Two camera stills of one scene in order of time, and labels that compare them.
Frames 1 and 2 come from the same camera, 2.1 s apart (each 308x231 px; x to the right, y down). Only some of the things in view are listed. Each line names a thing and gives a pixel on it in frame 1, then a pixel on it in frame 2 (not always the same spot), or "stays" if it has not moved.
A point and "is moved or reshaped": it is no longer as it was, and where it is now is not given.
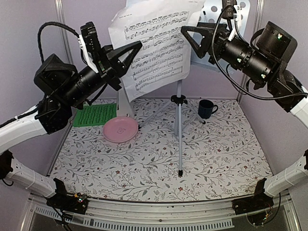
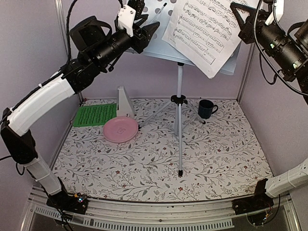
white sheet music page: x=163 y=58 is moved or reshaped
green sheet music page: x=94 y=115 stays
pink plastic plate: x=120 y=129 stays
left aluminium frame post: x=60 y=19 stays
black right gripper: x=206 y=43 -> x=246 y=33
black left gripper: x=110 y=66 -> x=142 y=38
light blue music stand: x=204 y=11 -> x=161 y=10
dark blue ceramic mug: x=205 y=109 stays
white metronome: x=123 y=107 stays
